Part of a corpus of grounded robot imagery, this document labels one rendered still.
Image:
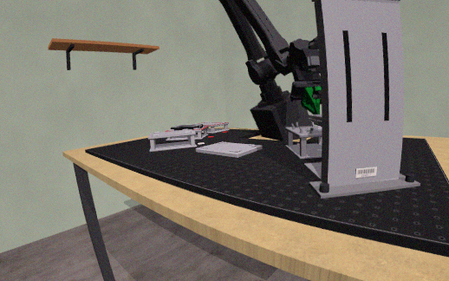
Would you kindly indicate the white rectangular plate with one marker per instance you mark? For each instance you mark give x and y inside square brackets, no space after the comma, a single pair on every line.
[315,117]

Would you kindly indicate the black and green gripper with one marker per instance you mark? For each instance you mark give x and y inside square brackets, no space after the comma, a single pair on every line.
[303,89]

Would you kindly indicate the black cylinder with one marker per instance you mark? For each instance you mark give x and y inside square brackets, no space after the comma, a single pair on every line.
[409,177]
[324,188]

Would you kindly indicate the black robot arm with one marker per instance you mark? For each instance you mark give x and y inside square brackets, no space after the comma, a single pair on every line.
[247,14]

